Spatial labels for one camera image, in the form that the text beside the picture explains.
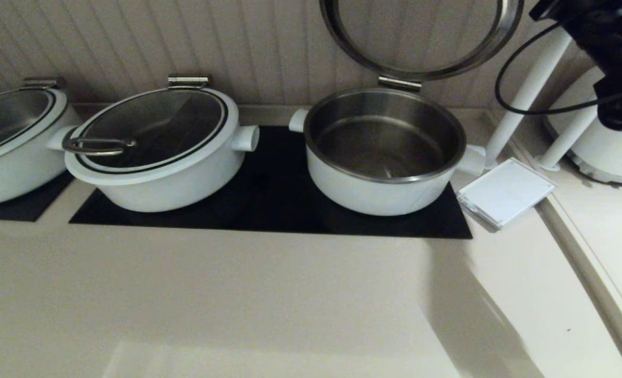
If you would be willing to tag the large black glass hob panel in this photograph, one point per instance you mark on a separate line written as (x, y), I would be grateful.
(269, 210)

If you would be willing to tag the glass pot lid white rim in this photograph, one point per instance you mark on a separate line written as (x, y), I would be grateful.
(1, 115)
(342, 47)
(153, 126)

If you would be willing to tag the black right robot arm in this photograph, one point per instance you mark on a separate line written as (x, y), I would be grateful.
(615, 42)

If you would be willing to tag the small black glass hob panel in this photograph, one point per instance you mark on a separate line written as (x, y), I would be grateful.
(22, 207)

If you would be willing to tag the white pot steel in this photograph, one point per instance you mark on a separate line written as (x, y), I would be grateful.
(11, 178)
(174, 189)
(373, 197)

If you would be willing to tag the white toaster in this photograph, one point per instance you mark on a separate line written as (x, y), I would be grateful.
(604, 155)

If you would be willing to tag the small acrylic sign card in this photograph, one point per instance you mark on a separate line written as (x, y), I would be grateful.
(505, 191)

